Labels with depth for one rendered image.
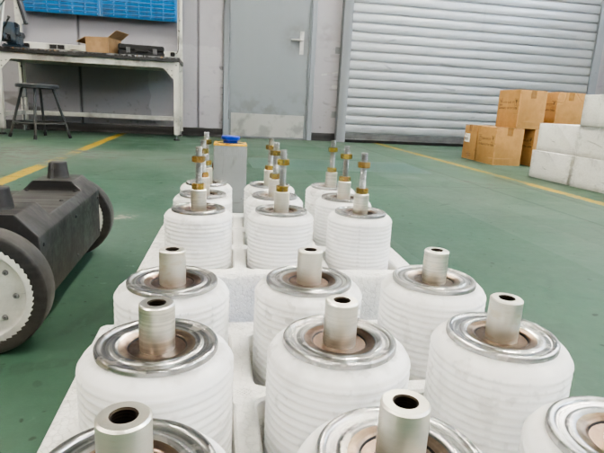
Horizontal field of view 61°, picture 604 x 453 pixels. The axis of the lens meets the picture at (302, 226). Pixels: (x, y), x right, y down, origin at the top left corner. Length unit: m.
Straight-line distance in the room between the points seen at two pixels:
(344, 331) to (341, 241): 0.41
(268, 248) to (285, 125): 5.22
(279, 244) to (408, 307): 0.30
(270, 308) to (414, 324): 0.13
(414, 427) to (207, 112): 5.68
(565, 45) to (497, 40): 0.88
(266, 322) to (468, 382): 0.17
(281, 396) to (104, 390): 0.10
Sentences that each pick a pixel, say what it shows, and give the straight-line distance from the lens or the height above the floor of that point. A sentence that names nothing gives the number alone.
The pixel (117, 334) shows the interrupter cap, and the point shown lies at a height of 0.25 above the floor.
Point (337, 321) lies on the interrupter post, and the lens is 0.34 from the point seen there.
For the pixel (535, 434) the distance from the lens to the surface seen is 0.30.
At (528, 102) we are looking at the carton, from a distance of 4.54.
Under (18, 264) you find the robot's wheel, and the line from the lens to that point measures 0.88.
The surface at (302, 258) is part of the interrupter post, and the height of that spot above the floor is 0.28.
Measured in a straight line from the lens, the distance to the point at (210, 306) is 0.42.
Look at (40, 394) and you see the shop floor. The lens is 0.82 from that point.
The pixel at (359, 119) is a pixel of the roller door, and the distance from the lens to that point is 6.03.
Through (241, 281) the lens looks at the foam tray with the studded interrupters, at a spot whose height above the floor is 0.17.
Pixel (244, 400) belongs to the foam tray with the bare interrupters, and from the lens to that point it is 0.42.
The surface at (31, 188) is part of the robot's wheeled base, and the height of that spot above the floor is 0.19.
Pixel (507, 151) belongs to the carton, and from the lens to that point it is 4.49.
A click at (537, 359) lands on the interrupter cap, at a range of 0.37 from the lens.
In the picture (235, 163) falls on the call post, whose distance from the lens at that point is 1.11.
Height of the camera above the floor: 0.40
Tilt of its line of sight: 13 degrees down
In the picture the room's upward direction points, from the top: 3 degrees clockwise
